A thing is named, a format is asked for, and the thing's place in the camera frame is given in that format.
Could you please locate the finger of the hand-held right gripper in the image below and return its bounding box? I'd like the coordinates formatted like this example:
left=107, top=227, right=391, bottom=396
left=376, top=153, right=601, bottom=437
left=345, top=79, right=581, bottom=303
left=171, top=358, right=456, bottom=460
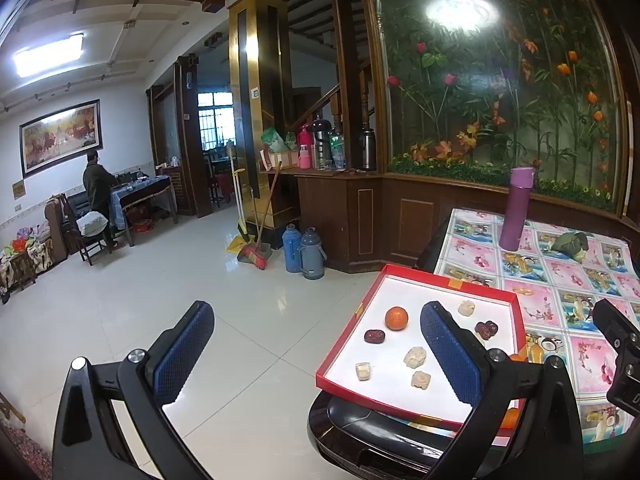
left=606, top=355, right=640, bottom=409
left=592, top=299, right=640, bottom=357

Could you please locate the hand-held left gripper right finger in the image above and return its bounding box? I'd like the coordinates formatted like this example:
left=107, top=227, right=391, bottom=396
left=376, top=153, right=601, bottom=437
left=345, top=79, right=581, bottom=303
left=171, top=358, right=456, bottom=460
left=419, top=301, right=586, bottom=480

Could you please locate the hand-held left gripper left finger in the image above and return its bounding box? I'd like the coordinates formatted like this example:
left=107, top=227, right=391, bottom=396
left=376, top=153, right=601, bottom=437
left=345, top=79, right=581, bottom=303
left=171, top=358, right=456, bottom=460
left=51, top=300, right=217, bottom=480

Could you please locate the orange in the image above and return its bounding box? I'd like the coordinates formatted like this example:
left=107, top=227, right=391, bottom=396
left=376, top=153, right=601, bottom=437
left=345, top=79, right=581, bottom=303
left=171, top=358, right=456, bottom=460
left=385, top=306, right=409, bottom=332

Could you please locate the red box tray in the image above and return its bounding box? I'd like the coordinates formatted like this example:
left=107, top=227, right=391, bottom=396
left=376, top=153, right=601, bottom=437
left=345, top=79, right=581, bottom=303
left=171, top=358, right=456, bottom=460
left=315, top=263, right=528, bottom=433

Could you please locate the printed pink tablecloth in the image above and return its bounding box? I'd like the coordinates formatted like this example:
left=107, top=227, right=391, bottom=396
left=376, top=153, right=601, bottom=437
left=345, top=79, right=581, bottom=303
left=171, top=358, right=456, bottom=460
left=434, top=208, right=640, bottom=456

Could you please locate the green leafy vegetable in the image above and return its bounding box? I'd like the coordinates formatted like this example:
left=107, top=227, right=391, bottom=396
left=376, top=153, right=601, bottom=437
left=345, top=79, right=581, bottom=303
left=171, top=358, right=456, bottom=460
left=549, top=231, right=591, bottom=262

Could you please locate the black leather stool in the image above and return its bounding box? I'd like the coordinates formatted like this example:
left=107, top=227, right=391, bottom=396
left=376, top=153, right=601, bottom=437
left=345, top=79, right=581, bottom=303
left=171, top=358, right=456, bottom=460
left=306, top=390, right=501, bottom=480

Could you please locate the yellow dustpan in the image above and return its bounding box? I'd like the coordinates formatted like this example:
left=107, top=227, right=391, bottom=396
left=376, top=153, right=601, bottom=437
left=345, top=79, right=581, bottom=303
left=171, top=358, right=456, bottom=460
left=225, top=142, right=256, bottom=253

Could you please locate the blue thermos flask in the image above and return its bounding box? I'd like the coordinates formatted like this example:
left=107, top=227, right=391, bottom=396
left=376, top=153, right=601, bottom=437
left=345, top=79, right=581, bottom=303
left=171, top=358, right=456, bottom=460
left=281, top=224, right=302, bottom=273

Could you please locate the purple thermos bottle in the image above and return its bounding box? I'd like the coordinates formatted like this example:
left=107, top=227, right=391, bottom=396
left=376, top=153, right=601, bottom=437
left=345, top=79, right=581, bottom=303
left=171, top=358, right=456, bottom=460
left=498, top=166, right=536, bottom=252

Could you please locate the wooden chair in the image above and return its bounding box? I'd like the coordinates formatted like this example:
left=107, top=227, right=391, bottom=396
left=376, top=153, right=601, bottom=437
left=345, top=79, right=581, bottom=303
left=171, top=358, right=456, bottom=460
left=60, top=192, right=113, bottom=267

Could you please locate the grey thermos flask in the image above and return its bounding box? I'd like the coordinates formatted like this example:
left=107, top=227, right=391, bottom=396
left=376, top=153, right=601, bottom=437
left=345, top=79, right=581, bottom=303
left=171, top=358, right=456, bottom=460
left=299, top=227, right=328, bottom=281

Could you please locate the white cushion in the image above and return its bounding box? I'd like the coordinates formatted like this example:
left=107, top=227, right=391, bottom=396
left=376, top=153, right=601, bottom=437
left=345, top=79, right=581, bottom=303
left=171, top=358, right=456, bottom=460
left=75, top=211, right=110, bottom=237

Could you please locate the table with blue cloth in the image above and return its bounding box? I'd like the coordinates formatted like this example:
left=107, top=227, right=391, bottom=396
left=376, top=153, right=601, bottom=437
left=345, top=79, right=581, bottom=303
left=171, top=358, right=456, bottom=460
left=110, top=174, right=179, bottom=247

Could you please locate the wooden counter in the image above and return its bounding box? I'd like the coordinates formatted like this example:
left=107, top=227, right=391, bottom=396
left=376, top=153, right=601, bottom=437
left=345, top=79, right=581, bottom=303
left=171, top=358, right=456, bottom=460
left=295, top=167, right=621, bottom=276

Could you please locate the sofa with patterned cover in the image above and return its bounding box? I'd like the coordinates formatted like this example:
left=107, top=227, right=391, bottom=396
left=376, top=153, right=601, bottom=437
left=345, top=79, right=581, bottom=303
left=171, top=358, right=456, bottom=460
left=0, top=197, right=68, bottom=301

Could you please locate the green plastic bag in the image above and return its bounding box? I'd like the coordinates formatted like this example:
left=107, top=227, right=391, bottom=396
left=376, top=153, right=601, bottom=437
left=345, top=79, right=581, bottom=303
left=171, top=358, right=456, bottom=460
left=261, top=127, right=297, bottom=155

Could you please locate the barred window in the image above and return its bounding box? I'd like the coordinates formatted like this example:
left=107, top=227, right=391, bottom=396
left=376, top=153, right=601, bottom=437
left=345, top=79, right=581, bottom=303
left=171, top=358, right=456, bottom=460
left=197, top=92, right=236, bottom=151

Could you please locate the artificial flower glass display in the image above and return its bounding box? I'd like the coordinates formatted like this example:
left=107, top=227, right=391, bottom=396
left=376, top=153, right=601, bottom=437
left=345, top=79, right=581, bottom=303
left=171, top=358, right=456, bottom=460
left=372, top=0, right=631, bottom=216

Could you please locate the black thermos pot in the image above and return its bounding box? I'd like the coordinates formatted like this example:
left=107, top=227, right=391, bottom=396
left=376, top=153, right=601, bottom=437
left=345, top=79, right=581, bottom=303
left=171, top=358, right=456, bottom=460
left=311, top=119, right=332, bottom=170

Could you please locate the wooden staircase railing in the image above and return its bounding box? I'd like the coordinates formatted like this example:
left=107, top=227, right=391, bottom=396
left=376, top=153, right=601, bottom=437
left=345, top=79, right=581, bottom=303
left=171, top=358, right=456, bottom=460
left=290, top=55, right=376, bottom=171

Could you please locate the golden pillar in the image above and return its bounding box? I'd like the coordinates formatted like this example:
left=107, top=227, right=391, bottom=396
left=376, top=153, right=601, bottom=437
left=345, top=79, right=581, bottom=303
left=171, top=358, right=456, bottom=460
left=227, top=0, right=296, bottom=243

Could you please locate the ceiling light panel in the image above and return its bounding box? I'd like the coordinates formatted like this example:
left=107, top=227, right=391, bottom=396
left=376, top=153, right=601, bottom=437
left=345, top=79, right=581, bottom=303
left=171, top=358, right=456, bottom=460
left=12, top=34, right=85, bottom=78

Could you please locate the broom with wooden handle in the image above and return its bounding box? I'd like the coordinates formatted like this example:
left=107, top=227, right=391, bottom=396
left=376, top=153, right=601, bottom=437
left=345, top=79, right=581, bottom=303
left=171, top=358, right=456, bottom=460
left=237, top=160, right=283, bottom=271

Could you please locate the framed wall painting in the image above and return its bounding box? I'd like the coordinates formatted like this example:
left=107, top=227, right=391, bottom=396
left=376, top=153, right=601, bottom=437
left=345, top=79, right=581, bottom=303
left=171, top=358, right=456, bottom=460
left=19, top=99, right=104, bottom=179

